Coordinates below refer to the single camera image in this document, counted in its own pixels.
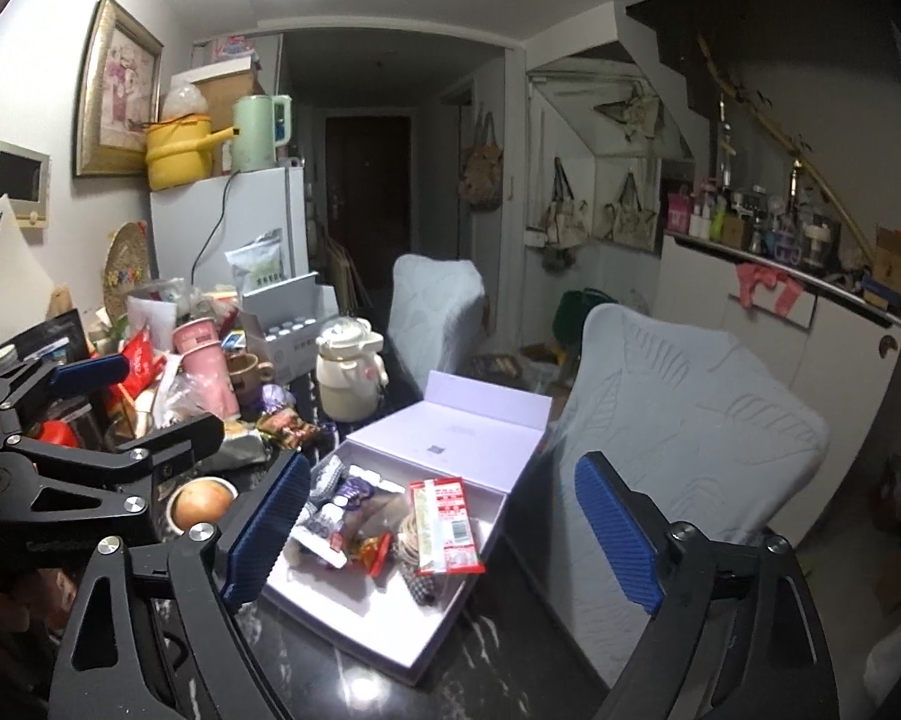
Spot white cardboard box with bottles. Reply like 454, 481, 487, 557
241, 272, 341, 383

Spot black printed box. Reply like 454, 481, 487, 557
0, 307, 92, 368

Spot red canister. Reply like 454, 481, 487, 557
34, 420, 84, 447

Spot wall intercom panel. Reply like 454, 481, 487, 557
0, 139, 52, 230

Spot pink cup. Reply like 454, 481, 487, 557
172, 317, 240, 421

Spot lavender gift box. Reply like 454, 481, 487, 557
259, 370, 552, 687

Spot red foil snack pack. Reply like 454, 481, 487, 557
116, 330, 170, 398

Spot green white pouch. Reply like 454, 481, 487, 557
226, 229, 287, 293

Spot brown patterned tote bag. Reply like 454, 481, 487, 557
458, 111, 507, 212

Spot dark wooden door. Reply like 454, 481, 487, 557
325, 114, 412, 293

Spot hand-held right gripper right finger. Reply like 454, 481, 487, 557
574, 450, 845, 720

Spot dark checkered fabric piece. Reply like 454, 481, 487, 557
394, 536, 452, 608

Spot cream ceramic jar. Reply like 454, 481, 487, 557
314, 317, 389, 422

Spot stacked cardboard boxes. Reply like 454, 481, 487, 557
169, 56, 264, 132

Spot star wall decoration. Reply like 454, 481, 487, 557
596, 86, 665, 143

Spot red snack bag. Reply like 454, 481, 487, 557
356, 532, 395, 578

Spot brown mug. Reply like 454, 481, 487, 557
226, 352, 275, 402

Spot pink cloth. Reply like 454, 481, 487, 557
734, 262, 804, 316

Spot yellow pot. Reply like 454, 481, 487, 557
145, 114, 238, 192

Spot bamboo pole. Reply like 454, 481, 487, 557
694, 34, 872, 256

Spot white fridge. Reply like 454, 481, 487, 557
148, 165, 309, 293

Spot small purple white packet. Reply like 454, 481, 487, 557
343, 465, 384, 503

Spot white pyramid lamp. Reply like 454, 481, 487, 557
0, 195, 54, 361

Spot chair with light blue cover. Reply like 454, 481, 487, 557
548, 304, 830, 691
386, 253, 488, 391

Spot gold framed picture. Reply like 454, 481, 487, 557
73, 0, 165, 179

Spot white cabinet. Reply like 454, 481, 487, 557
656, 231, 901, 541

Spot light green kettle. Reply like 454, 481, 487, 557
230, 94, 294, 173

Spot pile of wrapped candies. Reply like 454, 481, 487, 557
256, 409, 339, 451

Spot row of bottles and jars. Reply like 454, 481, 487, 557
664, 180, 849, 275

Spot dark green bag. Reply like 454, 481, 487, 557
555, 289, 609, 346

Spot open cardboard box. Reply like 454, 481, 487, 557
870, 225, 901, 293

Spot person's left hand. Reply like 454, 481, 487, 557
0, 566, 77, 638

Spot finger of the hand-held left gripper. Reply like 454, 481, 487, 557
4, 412, 227, 522
0, 352, 131, 432

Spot woven tray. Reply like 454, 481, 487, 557
104, 221, 152, 308

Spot bowl with brown bun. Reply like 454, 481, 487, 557
167, 476, 239, 537

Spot beige tote bag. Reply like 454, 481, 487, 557
600, 171, 660, 245
540, 157, 593, 248

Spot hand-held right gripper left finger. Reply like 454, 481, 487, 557
46, 450, 314, 720

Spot red white snack packet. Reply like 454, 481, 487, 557
407, 478, 485, 577

